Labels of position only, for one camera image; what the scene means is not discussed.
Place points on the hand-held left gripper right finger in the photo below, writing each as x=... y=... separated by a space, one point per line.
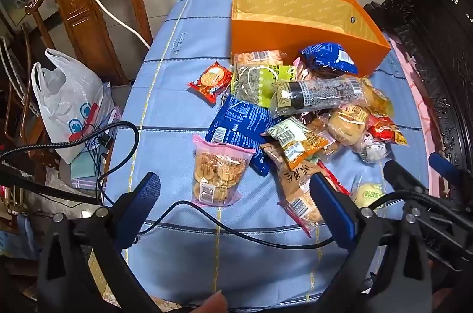
x=332 y=209

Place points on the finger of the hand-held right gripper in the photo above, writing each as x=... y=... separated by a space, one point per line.
x=401 y=175
x=442 y=162

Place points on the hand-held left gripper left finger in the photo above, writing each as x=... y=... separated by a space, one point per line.
x=142 y=202

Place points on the orange cardboard box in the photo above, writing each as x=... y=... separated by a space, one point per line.
x=295 y=36

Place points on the person's left hand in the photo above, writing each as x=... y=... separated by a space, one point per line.
x=214 y=303

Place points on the green-label cake packet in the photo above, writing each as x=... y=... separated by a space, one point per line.
x=364 y=196

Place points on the small white snack packet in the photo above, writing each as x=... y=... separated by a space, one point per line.
x=373 y=150

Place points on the brown pastry packet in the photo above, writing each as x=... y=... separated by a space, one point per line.
x=295 y=183

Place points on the red snack packet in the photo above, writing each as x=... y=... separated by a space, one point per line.
x=384 y=130

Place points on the pink cloth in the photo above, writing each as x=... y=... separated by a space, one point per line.
x=421 y=106

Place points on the teal paper box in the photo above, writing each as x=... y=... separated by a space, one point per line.
x=85 y=165

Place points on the clear bread bun packet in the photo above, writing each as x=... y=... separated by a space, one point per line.
x=347 y=122

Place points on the orange white-label packet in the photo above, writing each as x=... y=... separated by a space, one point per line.
x=295 y=137

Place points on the pink-edged clear cookie bag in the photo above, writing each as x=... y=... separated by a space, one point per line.
x=218 y=172

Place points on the yellow snack packet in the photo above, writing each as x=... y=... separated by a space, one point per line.
x=377 y=97

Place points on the blue checked cloth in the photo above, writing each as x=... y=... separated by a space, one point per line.
x=177 y=95

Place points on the long dark clear packet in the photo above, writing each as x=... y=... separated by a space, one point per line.
x=317 y=91

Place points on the large blue snack packet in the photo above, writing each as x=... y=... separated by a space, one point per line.
x=240 y=121

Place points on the white printed plastic bag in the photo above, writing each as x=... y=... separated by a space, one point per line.
x=66 y=95

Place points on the red cookie packet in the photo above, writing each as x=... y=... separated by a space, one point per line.
x=212 y=80

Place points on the dark carved wooden furniture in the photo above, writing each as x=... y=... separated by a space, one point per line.
x=436 y=21

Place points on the small blue snack packet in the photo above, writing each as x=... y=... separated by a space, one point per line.
x=325 y=56

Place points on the green seed packet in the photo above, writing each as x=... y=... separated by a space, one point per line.
x=251 y=84

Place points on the orange rice cracker packet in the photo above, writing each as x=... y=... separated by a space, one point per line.
x=258 y=58

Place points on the carved wooden chair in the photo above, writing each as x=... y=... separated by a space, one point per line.
x=85 y=25

